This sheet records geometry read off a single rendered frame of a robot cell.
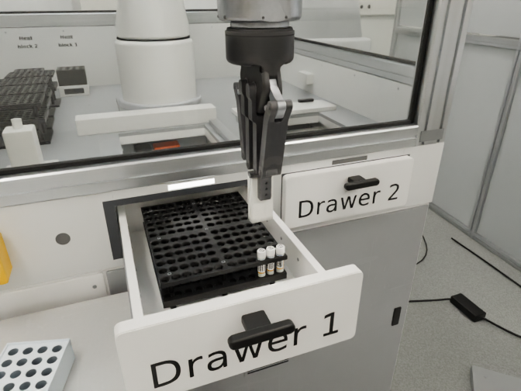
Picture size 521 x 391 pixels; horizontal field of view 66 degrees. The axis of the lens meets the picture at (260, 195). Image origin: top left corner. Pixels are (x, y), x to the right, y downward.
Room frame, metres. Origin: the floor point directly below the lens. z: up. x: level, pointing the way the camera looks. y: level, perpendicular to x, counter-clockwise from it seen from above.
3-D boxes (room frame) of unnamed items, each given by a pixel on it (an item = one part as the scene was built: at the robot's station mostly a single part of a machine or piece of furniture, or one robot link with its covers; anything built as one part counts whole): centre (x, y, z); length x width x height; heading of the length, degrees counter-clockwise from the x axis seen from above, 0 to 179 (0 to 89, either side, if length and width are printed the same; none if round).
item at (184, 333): (0.36, 0.01, 0.87); 0.29 x 0.02 x 0.11; 111
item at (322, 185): (0.74, -0.18, 0.87); 0.29 x 0.02 x 0.11; 111
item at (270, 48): (0.47, 0.00, 1.15); 0.08 x 0.07 x 0.09; 21
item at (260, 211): (0.46, 0.00, 1.00); 0.03 x 0.01 x 0.07; 111
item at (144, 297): (0.55, 0.09, 0.86); 0.40 x 0.26 x 0.06; 21
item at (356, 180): (0.71, -0.19, 0.91); 0.07 x 0.04 x 0.01; 111
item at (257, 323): (0.33, 0.00, 0.91); 0.07 x 0.04 x 0.01; 111
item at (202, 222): (0.54, 0.08, 0.87); 0.22 x 0.18 x 0.06; 21
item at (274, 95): (0.43, -0.01, 1.14); 0.05 x 0.02 x 0.05; 21
